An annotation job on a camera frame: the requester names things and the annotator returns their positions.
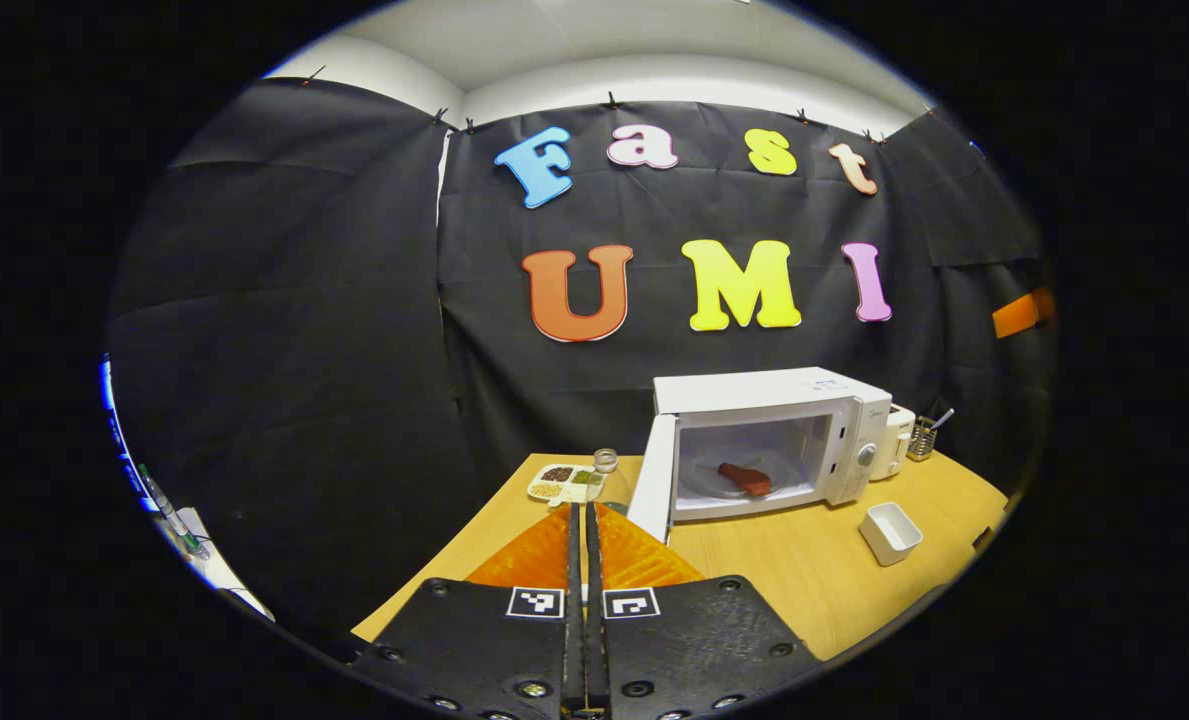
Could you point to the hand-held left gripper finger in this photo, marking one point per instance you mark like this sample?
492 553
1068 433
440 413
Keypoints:
595 580
575 580

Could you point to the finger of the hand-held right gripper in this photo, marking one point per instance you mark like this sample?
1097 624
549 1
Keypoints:
1022 314

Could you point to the red meat piece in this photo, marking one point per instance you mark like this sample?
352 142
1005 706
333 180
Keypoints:
744 479

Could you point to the white microwave oven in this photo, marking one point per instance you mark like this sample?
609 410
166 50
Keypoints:
754 392

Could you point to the clear plastic bottle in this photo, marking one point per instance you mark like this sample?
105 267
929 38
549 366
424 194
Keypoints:
609 485

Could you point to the divided snack tray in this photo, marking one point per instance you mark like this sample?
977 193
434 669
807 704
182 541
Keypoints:
557 480

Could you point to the white toaster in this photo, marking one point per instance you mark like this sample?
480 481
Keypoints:
899 440

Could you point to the white rectangular dish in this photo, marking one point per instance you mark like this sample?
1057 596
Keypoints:
889 535

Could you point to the black backdrop cloth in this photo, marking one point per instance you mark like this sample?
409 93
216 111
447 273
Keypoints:
304 350

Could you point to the white side desk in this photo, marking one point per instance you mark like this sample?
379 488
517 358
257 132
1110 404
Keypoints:
219 575

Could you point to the green pen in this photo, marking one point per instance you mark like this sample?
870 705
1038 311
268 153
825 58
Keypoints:
169 512

